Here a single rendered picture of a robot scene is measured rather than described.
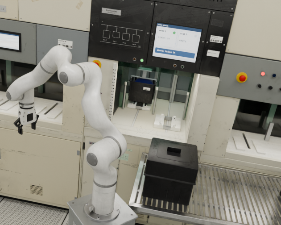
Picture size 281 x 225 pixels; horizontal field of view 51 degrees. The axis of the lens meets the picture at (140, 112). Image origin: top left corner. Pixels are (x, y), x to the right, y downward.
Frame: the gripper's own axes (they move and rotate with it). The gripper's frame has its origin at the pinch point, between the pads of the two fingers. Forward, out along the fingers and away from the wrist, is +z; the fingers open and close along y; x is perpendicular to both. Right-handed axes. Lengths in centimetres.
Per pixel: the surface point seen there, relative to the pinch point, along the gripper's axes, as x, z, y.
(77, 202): -47, 25, -4
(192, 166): -92, 0, 35
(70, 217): -46, 33, -9
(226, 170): -101, 25, 88
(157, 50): -43, -50, 68
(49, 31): 23, -52, 37
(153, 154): -70, 0, 30
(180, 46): -55, -55, 74
